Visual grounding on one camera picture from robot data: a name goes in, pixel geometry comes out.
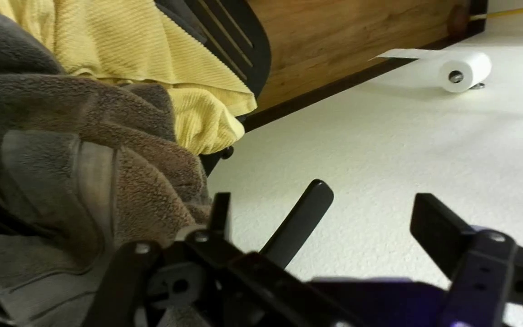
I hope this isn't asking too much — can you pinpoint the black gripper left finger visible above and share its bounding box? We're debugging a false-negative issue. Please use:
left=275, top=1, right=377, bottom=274
left=82, top=178, right=337, bottom=327

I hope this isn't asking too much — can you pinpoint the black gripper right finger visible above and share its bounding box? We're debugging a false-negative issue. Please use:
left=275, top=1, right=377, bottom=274
left=409, top=190, right=523, bottom=327

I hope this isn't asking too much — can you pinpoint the dark brown towel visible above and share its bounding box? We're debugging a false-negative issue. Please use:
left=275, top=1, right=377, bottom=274
left=0, top=5, right=215, bottom=327

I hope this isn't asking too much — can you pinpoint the black mesh office chair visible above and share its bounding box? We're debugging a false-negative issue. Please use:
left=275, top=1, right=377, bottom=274
left=155, top=0, right=275, bottom=178

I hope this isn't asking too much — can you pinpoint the yellow towel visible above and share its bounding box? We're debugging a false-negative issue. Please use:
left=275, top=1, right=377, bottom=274
left=0, top=0, right=260, bottom=156

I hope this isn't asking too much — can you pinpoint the white toilet paper roll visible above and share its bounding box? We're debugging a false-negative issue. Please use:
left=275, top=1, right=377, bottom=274
left=378, top=47, right=495, bottom=96

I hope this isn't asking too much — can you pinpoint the wooden cabinet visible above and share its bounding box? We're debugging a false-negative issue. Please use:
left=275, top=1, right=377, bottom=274
left=242, top=0, right=489, bottom=132

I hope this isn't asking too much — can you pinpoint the beige wooden stick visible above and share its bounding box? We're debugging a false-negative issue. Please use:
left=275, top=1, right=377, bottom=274
left=469, top=3, right=523, bottom=23

